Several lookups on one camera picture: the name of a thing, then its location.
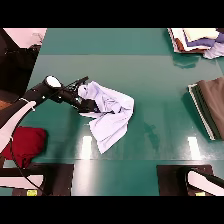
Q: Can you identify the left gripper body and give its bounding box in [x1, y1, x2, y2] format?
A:
[61, 87, 100, 114]

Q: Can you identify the pale lavender shirt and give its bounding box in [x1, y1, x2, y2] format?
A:
[77, 80, 136, 155]

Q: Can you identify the red garment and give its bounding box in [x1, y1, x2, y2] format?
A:
[1, 126, 48, 169]

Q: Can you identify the rust brown garment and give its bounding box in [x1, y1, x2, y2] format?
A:
[174, 37, 188, 53]

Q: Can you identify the dark green garment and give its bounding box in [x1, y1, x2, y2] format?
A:
[192, 83, 222, 141]

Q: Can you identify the cream garment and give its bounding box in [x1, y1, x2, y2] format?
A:
[182, 28, 220, 42]

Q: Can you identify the purple garment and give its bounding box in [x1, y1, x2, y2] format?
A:
[186, 32, 224, 48]

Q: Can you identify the pale blue garment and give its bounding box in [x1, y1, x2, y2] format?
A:
[202, 42, 224, 60]

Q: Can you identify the black cable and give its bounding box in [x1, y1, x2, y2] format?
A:
[9, 138, 48, 196]

